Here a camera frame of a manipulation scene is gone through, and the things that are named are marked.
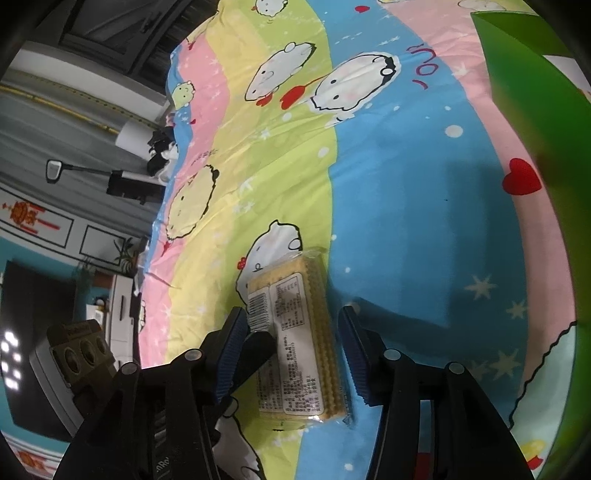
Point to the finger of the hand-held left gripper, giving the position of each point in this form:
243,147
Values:
258,350

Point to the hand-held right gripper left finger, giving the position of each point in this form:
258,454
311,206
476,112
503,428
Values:
231,355

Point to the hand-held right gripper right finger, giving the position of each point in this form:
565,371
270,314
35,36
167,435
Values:
358,355

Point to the clear biscuit packet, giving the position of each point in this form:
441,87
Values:
300,332

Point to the green cardboard box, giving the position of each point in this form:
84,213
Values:
521,92

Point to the white cabinet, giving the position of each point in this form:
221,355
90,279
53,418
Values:
122,323

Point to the black television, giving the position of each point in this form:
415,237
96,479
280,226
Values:
32,300

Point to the potted plant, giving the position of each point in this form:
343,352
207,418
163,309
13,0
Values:
125,256

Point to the striped cartoon bed sheet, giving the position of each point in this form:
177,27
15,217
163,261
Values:
392,184

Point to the black upright vacuum cleaner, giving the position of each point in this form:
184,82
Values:
129,182

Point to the pile of dark clothes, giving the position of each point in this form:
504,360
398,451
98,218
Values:
161,150

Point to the white cylinder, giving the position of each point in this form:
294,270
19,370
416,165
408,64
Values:
134,137

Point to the red wall ornament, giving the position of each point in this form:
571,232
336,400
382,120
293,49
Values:
23,214

